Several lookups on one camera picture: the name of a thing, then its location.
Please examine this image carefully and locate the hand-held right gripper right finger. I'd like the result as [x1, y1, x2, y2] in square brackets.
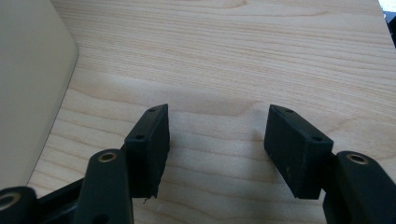
[263, 104, 334, 201]

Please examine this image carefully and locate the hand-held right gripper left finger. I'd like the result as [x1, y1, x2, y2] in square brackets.
[123, 103, 172, 200]

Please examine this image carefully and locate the cream square bin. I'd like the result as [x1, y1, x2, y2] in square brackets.
[0, 0, 79, 191]

